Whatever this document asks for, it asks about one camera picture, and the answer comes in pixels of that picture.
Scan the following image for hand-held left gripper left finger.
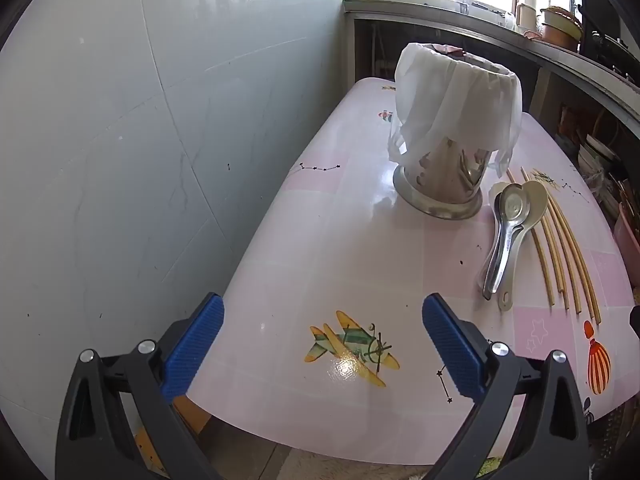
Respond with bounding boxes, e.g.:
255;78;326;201
56;292;226;480

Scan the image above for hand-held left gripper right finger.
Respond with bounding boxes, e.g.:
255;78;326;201
421;293;591;480

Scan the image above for bundle of bamboo chopsticks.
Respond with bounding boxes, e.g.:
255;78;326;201
506;167;602;325

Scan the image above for stainless steel spoon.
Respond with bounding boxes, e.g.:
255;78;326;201
494;195;532;286
481;183;527;301

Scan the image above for stainless steel utensil holder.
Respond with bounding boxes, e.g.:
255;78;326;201
392;137;485;221

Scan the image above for pearl white rice spoon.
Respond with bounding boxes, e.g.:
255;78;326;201
497;180;549;312

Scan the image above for orange wooden stool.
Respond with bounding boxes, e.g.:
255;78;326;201
132;395;213;476

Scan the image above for pink printed plastic tablecloth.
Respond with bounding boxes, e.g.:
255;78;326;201
187;77;640;466

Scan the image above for pink plastic basin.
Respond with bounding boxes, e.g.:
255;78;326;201
612;201;640;257

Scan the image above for stack of ceramic bowls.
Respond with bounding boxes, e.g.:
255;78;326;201
577;132;621;173

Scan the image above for white plastic bag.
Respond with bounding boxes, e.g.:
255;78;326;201
387;42;525;178

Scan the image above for red plastic packet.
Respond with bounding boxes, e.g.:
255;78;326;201
557;105;583;136

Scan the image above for sink drain pipes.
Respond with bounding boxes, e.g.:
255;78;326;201
372;25;396;78

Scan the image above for brown cooking pot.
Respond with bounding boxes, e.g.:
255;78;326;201
537;6;585;52

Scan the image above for concrete kitchen counter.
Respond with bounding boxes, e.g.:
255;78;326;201
342;0;640;128

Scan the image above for black wok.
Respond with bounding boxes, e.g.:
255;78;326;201
590;30;640;78

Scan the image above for cream plastic jug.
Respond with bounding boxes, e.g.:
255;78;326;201
515;2;538;30

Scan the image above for cream bowl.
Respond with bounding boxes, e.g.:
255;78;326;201
540;7;583;31

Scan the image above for black cabinet appliance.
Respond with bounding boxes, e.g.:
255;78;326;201
575;0;640;56

